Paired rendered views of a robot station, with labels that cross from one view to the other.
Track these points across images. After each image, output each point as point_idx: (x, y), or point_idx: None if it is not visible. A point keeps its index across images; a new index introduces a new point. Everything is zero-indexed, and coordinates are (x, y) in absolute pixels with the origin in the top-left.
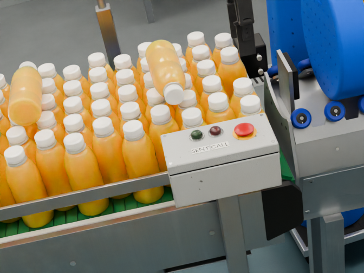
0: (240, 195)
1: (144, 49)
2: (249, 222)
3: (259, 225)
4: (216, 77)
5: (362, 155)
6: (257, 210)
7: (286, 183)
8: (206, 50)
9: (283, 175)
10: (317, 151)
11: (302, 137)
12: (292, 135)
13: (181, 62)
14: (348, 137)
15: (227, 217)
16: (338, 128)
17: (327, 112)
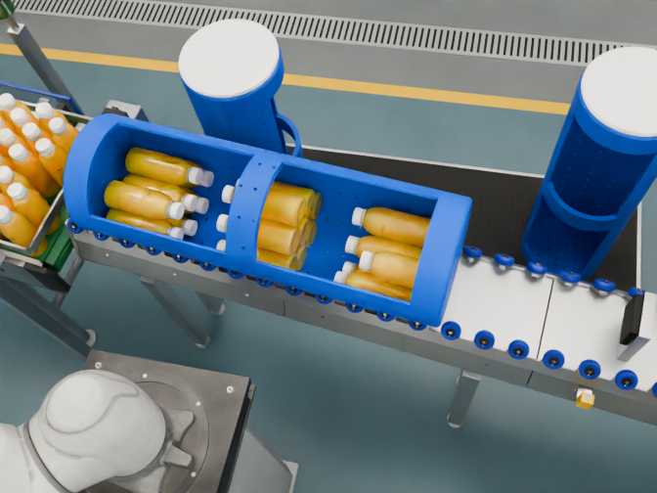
0: (9, 261)
1: (0, 103)
2: (27, 276)
3: (36, 280)
4: (7, 171)
5: (128, 267)
6: (27, 273)
7: (41, 270)
8: (31, 132)
9: (45, 261)
10: (93, 249)
11: (78, 237)
12: (69, 233)
13: (5, 137)
14: (115, 251)
15: None
16: (106, 244)
17: (93, 232)
